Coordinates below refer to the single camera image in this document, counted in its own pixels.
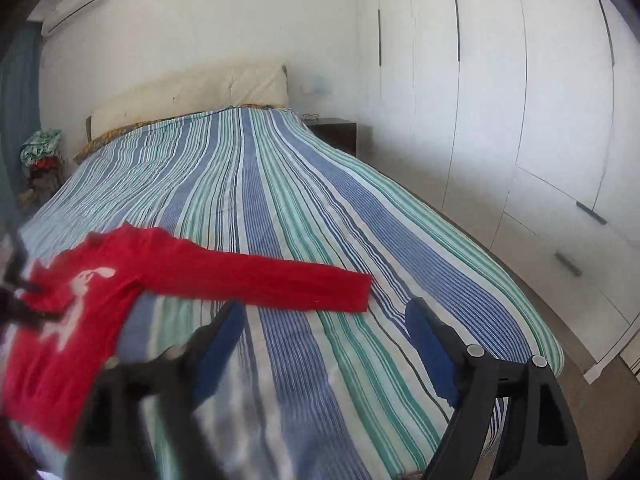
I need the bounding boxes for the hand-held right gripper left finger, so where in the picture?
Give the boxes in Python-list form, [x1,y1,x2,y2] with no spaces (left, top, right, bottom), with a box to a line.
[65,299,247,480]

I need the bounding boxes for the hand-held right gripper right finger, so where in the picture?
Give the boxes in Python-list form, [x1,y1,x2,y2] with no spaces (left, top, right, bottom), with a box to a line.
[404,297,590,480]

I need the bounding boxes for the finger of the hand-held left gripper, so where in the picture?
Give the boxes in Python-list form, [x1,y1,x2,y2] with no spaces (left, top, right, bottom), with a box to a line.
[0,220,46,295]
[0,287,61,331]

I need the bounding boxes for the red towel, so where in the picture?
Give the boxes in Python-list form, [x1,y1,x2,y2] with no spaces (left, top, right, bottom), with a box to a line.
[0,224,373,448]

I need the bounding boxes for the pile of clothes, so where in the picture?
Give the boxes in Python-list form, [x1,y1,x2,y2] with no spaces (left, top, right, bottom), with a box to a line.
[20,129,66,206]

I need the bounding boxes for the striped bedspread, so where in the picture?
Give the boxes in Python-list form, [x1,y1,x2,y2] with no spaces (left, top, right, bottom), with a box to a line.
[0,105,566,480]

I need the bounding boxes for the blue curtain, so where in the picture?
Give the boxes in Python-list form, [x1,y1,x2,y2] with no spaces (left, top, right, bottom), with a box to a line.
[0,22,42,211]

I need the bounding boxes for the dark wooden nightstand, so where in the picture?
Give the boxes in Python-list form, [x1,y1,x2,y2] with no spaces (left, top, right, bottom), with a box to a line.
[304,116,358,157]

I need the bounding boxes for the white wardrobe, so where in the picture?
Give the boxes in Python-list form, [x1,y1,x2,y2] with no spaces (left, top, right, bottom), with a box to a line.
[357,0,640,376]

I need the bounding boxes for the white air conditioner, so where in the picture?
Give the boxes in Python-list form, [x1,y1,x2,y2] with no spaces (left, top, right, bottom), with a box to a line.
[40,0,115,37]

